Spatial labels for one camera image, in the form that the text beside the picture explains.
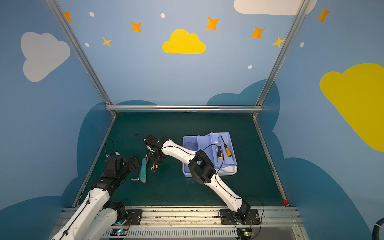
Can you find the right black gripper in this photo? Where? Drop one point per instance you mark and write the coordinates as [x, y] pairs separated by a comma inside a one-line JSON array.
[[155, 156]]

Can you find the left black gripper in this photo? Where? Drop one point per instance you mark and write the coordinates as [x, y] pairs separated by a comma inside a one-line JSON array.
[[132, 163]]

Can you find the white blue tool box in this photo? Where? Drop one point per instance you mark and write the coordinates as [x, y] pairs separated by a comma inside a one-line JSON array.
[[209, 144]]

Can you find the orange handled screwdriver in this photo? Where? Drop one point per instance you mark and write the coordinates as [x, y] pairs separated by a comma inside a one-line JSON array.
[[228, 151]]

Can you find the yellow black small screwdriver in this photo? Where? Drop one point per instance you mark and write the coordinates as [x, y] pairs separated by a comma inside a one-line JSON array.
[[220, 152]]

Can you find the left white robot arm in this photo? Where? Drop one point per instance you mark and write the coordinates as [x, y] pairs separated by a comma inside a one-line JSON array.
[[98, 213]]

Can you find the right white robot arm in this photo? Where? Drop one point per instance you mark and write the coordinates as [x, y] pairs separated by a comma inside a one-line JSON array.
[[202, 170]]

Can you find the teal utility knife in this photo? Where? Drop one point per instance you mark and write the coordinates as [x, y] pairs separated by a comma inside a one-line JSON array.
[[143, 173]]

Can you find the left controller board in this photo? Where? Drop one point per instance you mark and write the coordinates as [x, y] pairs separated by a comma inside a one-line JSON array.
[[118, 232]]

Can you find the controller board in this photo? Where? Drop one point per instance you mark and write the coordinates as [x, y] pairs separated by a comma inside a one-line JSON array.
[[118, 232], [244, 234]]

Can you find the right controller board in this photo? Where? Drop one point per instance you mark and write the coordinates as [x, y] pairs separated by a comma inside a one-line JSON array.
[[244, 234]]

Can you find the red handled hex key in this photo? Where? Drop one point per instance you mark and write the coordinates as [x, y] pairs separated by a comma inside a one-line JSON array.
[[138, 178]]

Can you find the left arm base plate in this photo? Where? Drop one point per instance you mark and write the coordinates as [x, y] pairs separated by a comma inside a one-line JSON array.
[[133, 218]]

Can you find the back horizontal frame bar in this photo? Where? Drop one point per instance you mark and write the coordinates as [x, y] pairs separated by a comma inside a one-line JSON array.
[[144, 108]]

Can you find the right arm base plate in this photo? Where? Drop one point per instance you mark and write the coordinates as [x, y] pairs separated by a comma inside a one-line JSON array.
[[228, 217]]

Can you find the right frame post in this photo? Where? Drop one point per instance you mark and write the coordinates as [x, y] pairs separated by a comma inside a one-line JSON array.
[[291, 34]]

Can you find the frame post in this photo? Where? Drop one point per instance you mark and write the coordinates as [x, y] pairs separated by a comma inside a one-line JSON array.
[[59, 15], [291, 34]]

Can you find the aluminium front rail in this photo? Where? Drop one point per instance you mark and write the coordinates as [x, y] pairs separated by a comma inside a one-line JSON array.
[[162, 222]]

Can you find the left frame post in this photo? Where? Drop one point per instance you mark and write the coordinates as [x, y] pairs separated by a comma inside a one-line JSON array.
[[59, 15]]

